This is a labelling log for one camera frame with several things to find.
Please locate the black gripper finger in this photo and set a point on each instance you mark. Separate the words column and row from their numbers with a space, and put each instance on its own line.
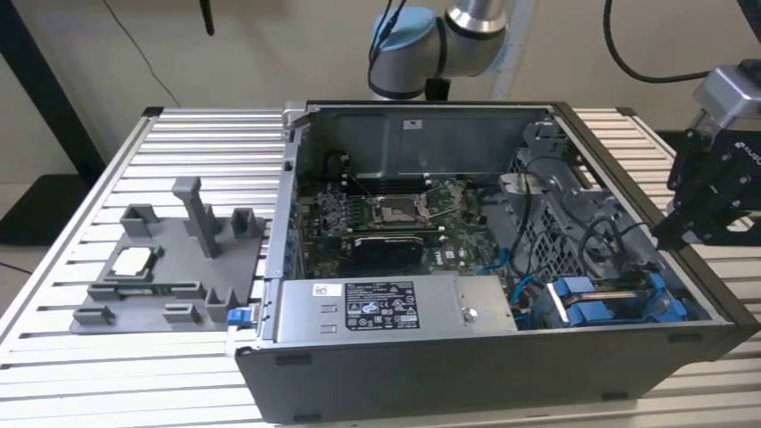
column 674, row 227
column 752, row 236

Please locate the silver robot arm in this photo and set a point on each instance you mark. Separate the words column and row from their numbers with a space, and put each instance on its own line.
column 410, row 62

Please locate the black RAM slot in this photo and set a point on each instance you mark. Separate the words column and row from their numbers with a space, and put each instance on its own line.
column 386, row 180
column 398, row 229

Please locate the black table corner cap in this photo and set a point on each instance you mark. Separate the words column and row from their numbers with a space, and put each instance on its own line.
column 153, row 111
column 624, row 111

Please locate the grey metal drive cage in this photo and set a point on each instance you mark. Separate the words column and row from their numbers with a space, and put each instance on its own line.
column 549, row 178

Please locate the green motherboard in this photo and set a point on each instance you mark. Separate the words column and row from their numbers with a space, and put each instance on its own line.
column 457, row 232

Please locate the CPU socket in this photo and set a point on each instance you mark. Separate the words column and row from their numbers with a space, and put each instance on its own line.
column 394, row 209

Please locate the black graphics card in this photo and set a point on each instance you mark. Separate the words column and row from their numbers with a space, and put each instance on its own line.
column 386, row 252

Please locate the dark grey PC case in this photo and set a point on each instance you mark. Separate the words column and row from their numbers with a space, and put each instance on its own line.
column 416, row 379

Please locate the silver power supply unit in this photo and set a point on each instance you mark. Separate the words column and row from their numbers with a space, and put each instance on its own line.
column 309, row 316

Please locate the blue case latch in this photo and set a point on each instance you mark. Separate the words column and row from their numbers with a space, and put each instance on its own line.
column 237, row 315

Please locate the grey parts rack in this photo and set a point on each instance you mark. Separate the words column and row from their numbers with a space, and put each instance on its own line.
column 172, row 249

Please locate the silver CPU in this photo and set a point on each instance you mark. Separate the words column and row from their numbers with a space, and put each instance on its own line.
column 137, row 260

